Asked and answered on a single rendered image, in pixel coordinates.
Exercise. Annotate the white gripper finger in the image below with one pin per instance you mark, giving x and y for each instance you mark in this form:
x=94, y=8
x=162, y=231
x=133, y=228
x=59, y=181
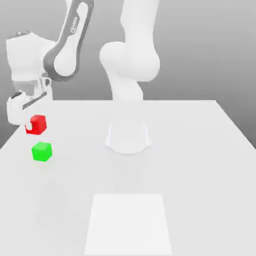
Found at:
x=29, y=125

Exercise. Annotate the small green cube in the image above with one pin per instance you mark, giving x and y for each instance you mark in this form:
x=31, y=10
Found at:
x=42, y=151

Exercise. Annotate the small red cube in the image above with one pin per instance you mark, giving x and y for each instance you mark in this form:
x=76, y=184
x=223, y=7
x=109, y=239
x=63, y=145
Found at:
x=39, y=124

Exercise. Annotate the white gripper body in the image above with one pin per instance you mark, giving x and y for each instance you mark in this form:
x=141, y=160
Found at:
x=15, y=112

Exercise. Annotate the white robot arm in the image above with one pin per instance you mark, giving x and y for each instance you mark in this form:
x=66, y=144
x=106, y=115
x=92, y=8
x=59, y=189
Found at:
x=138, y=60

